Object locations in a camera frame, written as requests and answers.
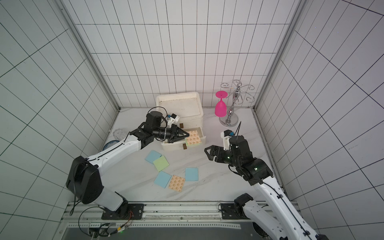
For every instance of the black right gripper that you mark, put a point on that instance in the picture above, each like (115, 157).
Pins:
(222, 153)

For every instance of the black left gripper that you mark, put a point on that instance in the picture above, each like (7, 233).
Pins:
(175, 132)

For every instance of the orange patterned sticky note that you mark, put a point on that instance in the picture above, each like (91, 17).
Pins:
(176, 183)
(194, 138)

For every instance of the green sticky note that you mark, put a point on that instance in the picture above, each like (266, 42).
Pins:
(161, 163)

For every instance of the white plastic drawer cabinet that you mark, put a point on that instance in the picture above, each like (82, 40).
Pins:
(187, 106)

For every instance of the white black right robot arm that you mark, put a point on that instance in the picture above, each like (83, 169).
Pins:
(288, 224)

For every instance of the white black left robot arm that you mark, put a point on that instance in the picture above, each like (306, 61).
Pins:
(85, 176)

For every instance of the blue sticky note upper left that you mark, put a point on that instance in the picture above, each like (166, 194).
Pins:
(152, 156)

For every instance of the blue sticky note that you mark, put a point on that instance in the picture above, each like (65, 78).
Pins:
(152, 156)
(192, 174)
(162, 179)

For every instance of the blue sticky note center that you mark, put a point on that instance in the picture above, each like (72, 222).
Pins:
(192, 174)

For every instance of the blue sticky note lower left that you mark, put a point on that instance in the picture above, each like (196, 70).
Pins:
(162, 179)

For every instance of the pink wine glass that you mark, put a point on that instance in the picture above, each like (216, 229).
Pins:
(221, 107)

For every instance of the clear upturned glass cup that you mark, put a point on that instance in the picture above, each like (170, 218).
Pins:
(120, 134)

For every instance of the chrome glass holder stand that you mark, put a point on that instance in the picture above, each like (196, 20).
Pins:
(238, 94)

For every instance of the blue white patterned plate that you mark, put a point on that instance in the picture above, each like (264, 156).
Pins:
(110, 144)

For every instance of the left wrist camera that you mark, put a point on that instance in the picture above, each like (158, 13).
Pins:
(172, 120)

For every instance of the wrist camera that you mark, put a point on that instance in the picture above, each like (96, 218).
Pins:
(172, 120)
(226, 135)

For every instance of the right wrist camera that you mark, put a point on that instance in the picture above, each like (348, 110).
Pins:
(226, 135)

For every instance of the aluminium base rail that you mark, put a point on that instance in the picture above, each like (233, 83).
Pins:
(156, 214)

